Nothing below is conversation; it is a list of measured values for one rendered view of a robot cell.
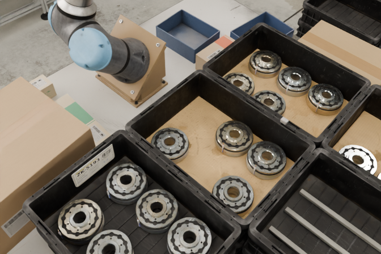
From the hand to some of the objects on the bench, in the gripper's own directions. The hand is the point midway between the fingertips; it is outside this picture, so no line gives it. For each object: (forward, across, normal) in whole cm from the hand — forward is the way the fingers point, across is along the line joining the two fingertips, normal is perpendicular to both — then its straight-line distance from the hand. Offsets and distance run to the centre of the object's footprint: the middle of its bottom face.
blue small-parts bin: (+41, -20, -2) cm, 46 cm away
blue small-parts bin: (+41, 0, -22) cm, 46 cm away
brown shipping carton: (+40, 0, -55) cm, 68 cm away
